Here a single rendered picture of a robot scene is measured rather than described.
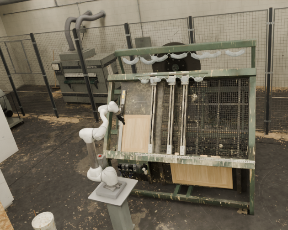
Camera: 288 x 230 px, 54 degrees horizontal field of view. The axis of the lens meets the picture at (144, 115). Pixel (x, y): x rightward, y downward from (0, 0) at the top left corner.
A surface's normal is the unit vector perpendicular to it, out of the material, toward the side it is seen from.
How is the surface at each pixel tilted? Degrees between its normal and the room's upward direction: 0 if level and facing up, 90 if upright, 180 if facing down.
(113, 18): 90
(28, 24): 90
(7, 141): 90
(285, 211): 0
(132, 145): 55
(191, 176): 90
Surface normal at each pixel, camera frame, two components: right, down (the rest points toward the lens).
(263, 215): -0.15, -0.90
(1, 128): 0.89, 0.05
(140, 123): -0.36, -0.15
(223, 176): -0.33, 0.44
